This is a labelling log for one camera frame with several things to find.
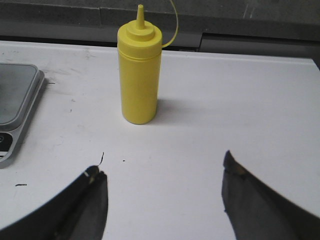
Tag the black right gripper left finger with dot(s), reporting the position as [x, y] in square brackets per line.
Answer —
[79, 212]

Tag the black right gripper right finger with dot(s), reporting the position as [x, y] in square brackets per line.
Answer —
[257, 212]

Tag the yellow squeeze bottle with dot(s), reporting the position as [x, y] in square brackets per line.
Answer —
[139, 48]

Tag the silver digital kitchen scale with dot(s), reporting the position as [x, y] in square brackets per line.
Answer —
[21, 87]

